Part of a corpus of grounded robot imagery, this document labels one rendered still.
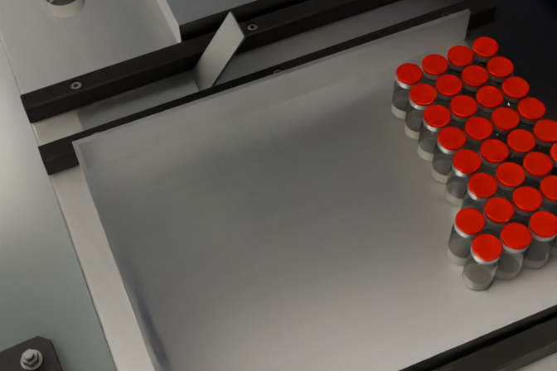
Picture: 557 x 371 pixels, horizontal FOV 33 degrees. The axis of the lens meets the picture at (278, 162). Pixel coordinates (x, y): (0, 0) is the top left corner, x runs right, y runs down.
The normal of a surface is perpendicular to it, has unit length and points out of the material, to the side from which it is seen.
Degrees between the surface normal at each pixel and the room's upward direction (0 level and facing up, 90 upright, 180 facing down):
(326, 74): 90
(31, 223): 0
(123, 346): 0
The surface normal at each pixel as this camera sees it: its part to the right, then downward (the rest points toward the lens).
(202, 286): -0.03, -0.57
